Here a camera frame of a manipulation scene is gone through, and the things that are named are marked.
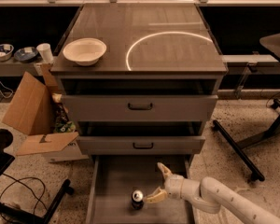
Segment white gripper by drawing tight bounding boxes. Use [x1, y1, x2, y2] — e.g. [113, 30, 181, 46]
[143, 162, 200, 203]

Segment pepsi soda can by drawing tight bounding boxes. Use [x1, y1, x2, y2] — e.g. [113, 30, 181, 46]
[132, 189, 144, 210]

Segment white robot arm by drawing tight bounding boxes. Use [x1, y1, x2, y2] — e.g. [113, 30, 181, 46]
[143, 162, 280, 224]

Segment bottom open grey drawer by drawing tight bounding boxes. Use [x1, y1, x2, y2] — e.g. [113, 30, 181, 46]
[86, 155, 195, 224]

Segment middle grey drawer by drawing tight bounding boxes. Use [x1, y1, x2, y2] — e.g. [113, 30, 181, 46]
[77, 136, 205, 155]

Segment top grey drawer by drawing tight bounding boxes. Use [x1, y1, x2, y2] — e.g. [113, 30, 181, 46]
[62, 95, 217, 122]

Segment grey drawer cabinet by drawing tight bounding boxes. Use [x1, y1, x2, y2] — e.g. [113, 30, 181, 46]
[50, 2, 229, 95]

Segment black table leg stand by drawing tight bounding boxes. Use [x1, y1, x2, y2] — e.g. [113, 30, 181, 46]
[211, 31, 280, 183]

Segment snack bags in box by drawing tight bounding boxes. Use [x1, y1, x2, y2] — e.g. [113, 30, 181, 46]
[52, 93, 76, 133]

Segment open cardboard box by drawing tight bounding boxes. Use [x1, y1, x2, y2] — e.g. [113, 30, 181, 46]
[2, 65, 88, 162]

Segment white paper bowl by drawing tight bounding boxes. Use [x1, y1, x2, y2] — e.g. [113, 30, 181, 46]
[63, 38, 106, 66]

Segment black chair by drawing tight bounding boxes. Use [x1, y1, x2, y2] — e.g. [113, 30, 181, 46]
[0, 129, 74, 224]

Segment white paper cup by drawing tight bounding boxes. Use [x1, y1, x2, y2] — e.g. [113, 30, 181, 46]
[36, 43, 54, 63]

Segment dark blue bowl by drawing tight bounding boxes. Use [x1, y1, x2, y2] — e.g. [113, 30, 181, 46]
[14, 47, 38, 63]

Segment grey low shelf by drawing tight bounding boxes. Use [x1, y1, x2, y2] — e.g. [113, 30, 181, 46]
[0, 57, 53, 77]

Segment blue patterned bowl left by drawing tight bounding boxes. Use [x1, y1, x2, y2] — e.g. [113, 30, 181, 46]
[0, 44, 14, 62]

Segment black floor cable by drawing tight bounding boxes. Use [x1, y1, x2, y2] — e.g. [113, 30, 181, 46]
[0, 173, 49, 217]

